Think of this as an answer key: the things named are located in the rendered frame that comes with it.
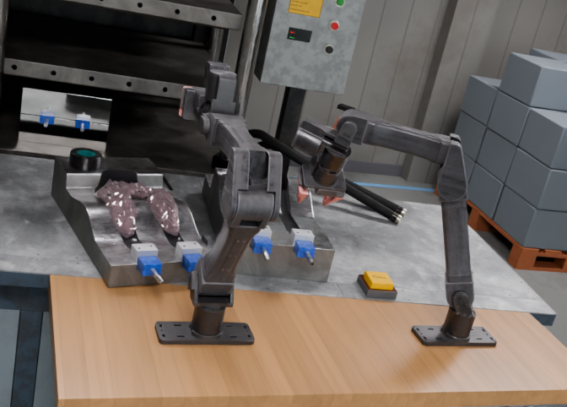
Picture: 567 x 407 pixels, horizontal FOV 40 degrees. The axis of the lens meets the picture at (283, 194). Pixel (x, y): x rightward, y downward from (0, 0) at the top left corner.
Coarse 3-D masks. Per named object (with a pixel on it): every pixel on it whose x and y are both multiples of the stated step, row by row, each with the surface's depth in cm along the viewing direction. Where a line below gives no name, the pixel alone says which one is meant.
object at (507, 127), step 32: (512, 64) 461; (544, 64) 442; (480, 96) 491; (512, 96) 458; (544, 96) 442; (480, 128) 488; (512, 128) 455; (544, 128) 427; (480, 160) 485; (512, 160) 454; (544, 160) 424; (480, 192) 481; (512, 192) 450; (544, 192) 423; (480, 224) 482; (512, 224) 446; (544, 224) 432; (512, 256) 442; (544, 256) 440
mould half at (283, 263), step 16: (208, 176) 227; (224, 176) 210; (288, 176) 220; (208, 192) 219; (208, 208) 217; (304, 208) 210; (272, 224) 198; (304, 224) 202; (272, 240) 187; (288, 240) 189; (320, 240) 194; (256, 256) 186; (272, 256) 187; (288, 256) 188; (320, 256) 190; (240, 272) 187; (256, 272) 188; (272, 272) 188; (288, 272) 189; (304, 272) 190; (320, 272) 191
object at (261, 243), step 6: (258, 234) 185; (264, 234) 185; (270, 234) 185; (252, 240) 184; (258, 240) 182; (264, 240) 183; (270, 240) 184; (252, 246) 183; (258, 246) 181; (264, 246) 182; (270, 246) 182; (258, 252) 182; (264, 252) 179; (270, 252) 183
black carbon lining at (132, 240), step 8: (104, 176) 200; (112, 176) 203; (120, 176) 204; (128, 176) 204; (136, 176) 204; (104, 184) 201; (136, 232) 182; (128, 240) 180; (136, 240) 180; (168, 240) 184; (176, 240) 186
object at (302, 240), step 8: (296, 232) 188; (304, 232) 189; (296, 240) 187; (304, 240) 188; (312, 240) 188; (296, 248) 186; (304, 248) 184; (312, 248) 185; (304, 256) 185; (312, 256) 185; (312, 264) 180
